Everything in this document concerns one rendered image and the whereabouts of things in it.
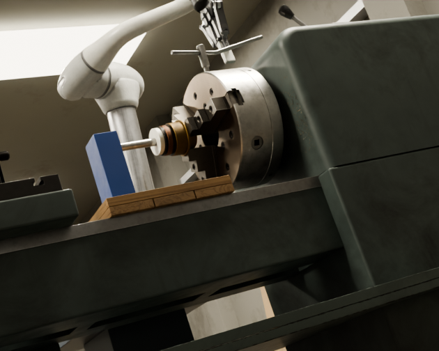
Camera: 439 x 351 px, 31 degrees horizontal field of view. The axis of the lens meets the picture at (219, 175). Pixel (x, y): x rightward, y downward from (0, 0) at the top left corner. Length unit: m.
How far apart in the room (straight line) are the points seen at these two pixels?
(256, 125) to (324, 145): 0.17
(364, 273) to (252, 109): 0.47
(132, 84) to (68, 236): 1.19
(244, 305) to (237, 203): 5.20
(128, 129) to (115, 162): 0.82
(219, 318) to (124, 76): 4.64
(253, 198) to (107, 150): 0.36
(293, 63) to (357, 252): 0.49
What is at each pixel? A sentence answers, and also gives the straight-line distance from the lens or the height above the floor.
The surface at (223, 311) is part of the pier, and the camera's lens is 7.08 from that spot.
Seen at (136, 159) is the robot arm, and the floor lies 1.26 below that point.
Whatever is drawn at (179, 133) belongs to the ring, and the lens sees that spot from 1.93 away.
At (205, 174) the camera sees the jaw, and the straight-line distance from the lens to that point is 1.98.
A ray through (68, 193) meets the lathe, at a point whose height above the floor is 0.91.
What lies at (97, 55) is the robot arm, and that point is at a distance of 2.55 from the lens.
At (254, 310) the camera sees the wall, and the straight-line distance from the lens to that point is 6.83.
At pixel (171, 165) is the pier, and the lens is 7.37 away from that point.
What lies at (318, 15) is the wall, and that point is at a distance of 5.53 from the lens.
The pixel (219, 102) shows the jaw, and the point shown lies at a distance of 1.90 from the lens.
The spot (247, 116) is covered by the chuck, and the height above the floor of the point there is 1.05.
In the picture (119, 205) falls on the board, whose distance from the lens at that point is 1.65.
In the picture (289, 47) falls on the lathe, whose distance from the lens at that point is 1.97.
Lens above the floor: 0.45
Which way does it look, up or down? 15 degrees up
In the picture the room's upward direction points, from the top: 19 degrees counter-clockwise
